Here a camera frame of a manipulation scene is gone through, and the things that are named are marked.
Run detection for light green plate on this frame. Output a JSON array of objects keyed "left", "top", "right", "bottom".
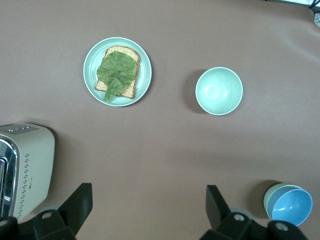
[{"left": 83, "top": 36, "right": 153, "bottom": 108}]

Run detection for green lettuce leaf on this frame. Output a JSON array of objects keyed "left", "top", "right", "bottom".
[{"left": 96, "top": 50, "right": 137, "bottom": 103}]

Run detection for light green bowl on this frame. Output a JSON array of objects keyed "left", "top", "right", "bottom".
[
  {"left": 263, "top": 182, "right": 305, "bottom": 221},
  {"left": 195, "top": 66, "right": 244, "bottom": 116}
]

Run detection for beige chrome toaster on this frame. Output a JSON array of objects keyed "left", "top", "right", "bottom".
[{"left": 0, "top": 123, "right": 56, "bottom": 222}]

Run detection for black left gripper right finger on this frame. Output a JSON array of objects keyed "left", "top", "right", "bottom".
[{"left": 199, "top": 184, "right": 270, "bottom": 240}]

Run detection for blue bowl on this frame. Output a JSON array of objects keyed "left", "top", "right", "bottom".
[{"left": 268, "top": 188, "right": 314, "bottom": 228}]

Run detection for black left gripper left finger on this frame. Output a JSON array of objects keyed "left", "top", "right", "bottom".
[{"left": 32, "top": 182, "right": 93, "bottom": 240}]

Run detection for toast bread slice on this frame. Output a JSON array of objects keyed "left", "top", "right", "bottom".
[{"left": 94, "top": 45, "right": 140, "bottom": 100}]

